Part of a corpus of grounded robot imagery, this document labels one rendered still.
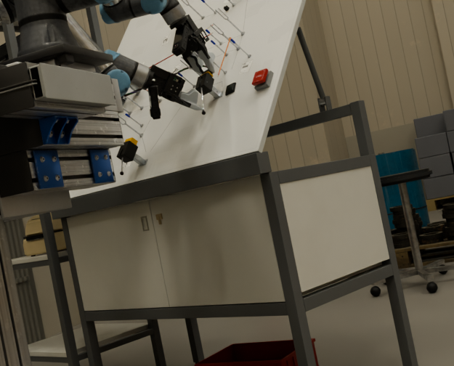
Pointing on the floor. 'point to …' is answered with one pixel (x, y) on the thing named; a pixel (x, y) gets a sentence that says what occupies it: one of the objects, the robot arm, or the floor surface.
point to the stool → (415, 234)
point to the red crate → (256, 354)
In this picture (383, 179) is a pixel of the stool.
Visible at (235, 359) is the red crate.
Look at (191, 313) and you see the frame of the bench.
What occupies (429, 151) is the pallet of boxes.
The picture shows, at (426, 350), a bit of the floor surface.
